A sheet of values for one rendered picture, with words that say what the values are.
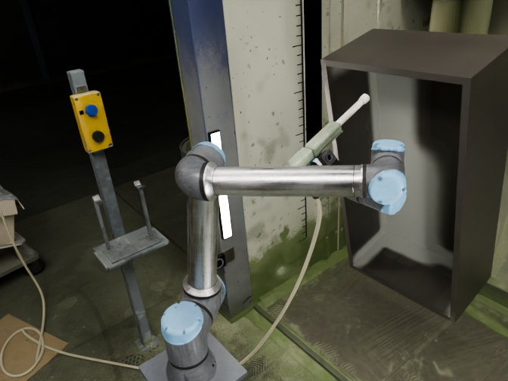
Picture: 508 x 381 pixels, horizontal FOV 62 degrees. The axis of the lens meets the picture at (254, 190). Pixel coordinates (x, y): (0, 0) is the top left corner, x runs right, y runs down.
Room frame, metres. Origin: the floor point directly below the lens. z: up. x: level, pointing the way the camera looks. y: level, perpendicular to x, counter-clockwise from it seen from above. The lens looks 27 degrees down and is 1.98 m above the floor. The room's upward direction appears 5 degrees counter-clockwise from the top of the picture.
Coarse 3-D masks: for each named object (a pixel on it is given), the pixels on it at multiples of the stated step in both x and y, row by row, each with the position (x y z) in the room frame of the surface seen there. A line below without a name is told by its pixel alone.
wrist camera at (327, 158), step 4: (324, 152) 1.24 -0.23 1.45; (328, 152) 1.23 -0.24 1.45; (332, 152) 1.24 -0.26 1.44; (320, 156) 1.23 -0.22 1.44; (324, 156) 1.22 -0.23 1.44; (328, 156) 1.22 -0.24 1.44; (332, 156) 1.23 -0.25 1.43; (320, 160) 1.23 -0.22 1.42; (324, 160) 1.22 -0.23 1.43; (328, 160) 1.22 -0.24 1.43; (332, 160) 1.22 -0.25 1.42; (336, 160) 1.23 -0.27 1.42; (324, 164) 1.22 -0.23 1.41; (328, 164) 1.21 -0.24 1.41; (332, 164) 1.22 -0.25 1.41; (336, 164) 1.22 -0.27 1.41; (340, 164) 1.23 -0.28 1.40
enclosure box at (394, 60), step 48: (384, 48) 1.68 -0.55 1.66; (432, 48) 1.56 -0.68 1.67; (480, 48) 1.46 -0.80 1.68; (336, 96) 1.80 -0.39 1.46; (384, 96) 1.96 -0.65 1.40; (432, 96) 1.77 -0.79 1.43; (480, 96) 1.32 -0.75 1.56; (336, 144) 1.77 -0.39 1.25; (432, 144) 1.79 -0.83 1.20; (480, 144) 1.37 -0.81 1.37; (432, 192) 1.83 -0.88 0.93; (480, 192) 1.42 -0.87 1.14; (384, 240) 2.03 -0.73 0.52; (432, 240) 1.87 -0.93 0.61; (480, 240) 1.49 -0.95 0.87; (432, 288) 1.64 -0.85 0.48; (480, 288) 1.56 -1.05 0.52
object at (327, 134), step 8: (368, 96) 1.53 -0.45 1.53; (360, 104) 1.50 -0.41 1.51; (352, 112) 1.48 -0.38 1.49; (344, 120) 1.45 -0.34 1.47; (328, 128) 1.41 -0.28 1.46; (336, 128) 1.40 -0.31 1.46; (320, 136) 1.38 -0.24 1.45; (328, 136) 1.38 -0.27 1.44; (336, 136) 1.41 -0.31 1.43; (312, 144) 1.35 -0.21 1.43; (320, 144) 1.35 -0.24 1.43; (328, 144) 1.38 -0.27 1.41; (304, 152) 1.33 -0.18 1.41; (312, 152) 1.33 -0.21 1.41; (320, 152) 1.36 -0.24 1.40; (296, 160) 1.30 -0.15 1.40; (304, 160) 1.30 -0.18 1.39
